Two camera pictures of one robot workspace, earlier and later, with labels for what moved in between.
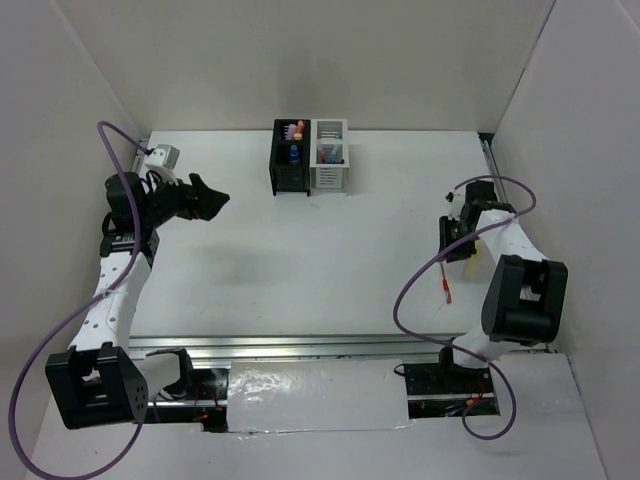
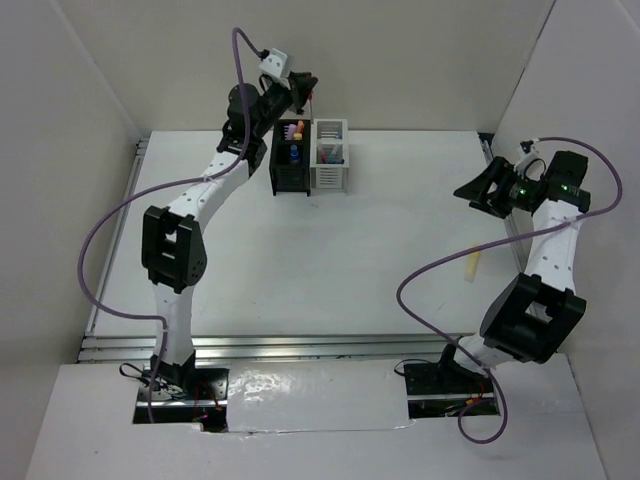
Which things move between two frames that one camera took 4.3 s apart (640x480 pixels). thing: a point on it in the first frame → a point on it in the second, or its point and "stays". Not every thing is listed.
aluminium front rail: x=246 y=348 stays
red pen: x=445 y=286 → x=311 y=95
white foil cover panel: x=317 y=395 stays
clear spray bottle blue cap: x=294 y=155 stays
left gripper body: x=171 y=201 → x=285 y=98
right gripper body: x=458 y=231 → x=520 y=191
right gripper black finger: x=444 y=233 → x=491 y=191
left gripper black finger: x=211 y=202 → x=302 y=84
